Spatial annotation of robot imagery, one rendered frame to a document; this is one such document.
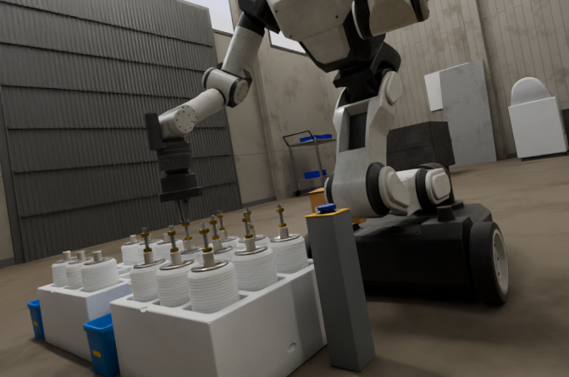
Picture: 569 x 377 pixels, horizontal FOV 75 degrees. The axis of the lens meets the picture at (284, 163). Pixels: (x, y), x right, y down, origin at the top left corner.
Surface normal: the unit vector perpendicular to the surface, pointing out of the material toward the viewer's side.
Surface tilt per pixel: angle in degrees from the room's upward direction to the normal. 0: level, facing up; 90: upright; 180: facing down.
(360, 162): 53
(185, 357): 90
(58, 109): 90
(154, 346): 90
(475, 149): 74
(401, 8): 143
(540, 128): 90
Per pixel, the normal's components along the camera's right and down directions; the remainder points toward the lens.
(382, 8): -0.14, 0.79
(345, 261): 0.75, -0.15
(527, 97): -0.65, 0.08
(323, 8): -0.49, 0.68
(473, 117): -0.64, -0.19
